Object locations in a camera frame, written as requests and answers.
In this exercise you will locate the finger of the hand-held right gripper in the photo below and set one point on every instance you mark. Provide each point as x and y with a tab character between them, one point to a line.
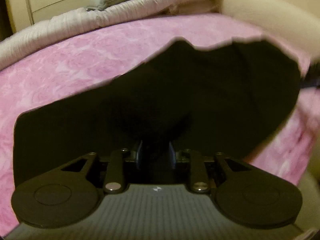
311	78

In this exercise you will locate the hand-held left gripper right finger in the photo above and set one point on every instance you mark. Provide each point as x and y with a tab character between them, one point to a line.
172	156

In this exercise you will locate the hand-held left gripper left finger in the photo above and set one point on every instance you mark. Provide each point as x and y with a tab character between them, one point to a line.
139	155

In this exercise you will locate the black pants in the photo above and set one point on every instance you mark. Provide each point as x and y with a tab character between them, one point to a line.
175	92

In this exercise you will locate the white pillow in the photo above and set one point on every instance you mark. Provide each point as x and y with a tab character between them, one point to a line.
270	17

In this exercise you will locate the pink floral blanket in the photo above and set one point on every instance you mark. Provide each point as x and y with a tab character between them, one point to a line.
75	62

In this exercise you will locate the white striped quilt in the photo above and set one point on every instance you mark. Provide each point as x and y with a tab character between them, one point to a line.
62	25

